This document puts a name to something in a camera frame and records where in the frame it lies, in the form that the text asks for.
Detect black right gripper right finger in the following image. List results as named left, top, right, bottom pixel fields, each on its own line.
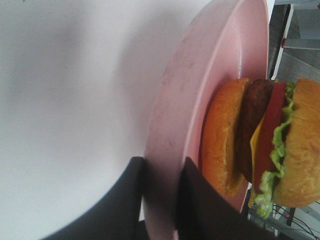
left=176, top=157, right=274, bottom=240

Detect burger with lettuce and cheese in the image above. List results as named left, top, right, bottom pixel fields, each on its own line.
left=200, top=77, right=320, bottom=218

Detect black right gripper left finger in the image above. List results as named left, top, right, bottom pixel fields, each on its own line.
left=45, top=156, right=144, bottom=240

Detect white metal frame with red clip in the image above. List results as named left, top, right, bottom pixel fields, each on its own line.
left=268, top=3, right=320, bottom=81

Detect pink round plate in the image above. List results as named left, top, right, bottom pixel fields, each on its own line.
left=143, top=0, right=269, bottom=240

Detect tangled cables on floor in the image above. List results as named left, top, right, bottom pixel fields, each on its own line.
left=247, top=202, right=320, bottom=240

